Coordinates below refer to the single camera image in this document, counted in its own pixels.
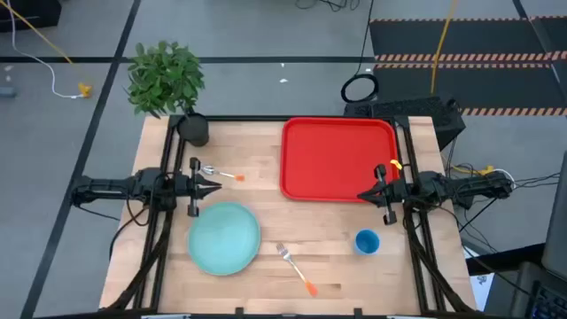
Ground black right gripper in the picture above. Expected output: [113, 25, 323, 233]
[356, 163, 413, 226]

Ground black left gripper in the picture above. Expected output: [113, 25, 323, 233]
[174, 157, 222, 218]

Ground metal spoon orange handle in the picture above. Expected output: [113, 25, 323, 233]
[200, 165, 246, 183]

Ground blue plastic cup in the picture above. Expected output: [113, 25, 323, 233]
[354, 228, 381, 256]

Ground teal round plate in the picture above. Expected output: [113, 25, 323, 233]
[187, 201, 262, 276]

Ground metal fork orange handle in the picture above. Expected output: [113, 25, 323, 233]
[276, 242, 319, 298]

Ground red plastic tray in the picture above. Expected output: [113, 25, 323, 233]
[278, 116, 402, 204]

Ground black plant pot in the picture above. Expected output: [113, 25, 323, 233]
[176, 113, 210, 148]

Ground green leafy plant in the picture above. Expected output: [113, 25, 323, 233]
[125, 40, 206, 120]

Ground black side desk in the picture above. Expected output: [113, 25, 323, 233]
[464, 242, 567, 319]

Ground white paper sheet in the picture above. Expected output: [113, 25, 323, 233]
[468, 272, 496, 312]

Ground black hazard-striped floor mat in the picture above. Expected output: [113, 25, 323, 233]
[369, 16, 567, 117]

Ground black keyboard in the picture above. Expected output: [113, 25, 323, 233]
[529, 281, 567, 319]

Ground black case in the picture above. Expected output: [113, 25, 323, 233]
[0, 0, 63, 33]

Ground black aluminium table frame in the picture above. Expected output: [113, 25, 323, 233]
[105, 113, 478, 319]

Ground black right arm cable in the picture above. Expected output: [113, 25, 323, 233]
[458, 171, 563, 234]

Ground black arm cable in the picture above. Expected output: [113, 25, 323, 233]
[458, 171, 563, 234]
[108, 206, 150, 261]

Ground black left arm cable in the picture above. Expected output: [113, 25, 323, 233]
[108, 206, 150, 261]

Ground coiled black cable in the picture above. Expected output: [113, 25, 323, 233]
[339, 73, 380, 105]

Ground yellow network cable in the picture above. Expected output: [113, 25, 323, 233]
[450, 164, 495, 176]

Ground thick yellow hanging cable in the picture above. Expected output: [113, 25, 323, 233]
[430, 0, 460, 95]

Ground black hanging cable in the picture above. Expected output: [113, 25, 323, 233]
[356, 0, 376, 76]

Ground white floor cable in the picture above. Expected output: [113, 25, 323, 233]
[6, 0, 83, 99]

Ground tangled black cables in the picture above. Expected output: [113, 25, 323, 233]
[294, 0, 361, 13]

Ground thin yellow floor cable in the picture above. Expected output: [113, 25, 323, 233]
[0, 0, 74, 66]

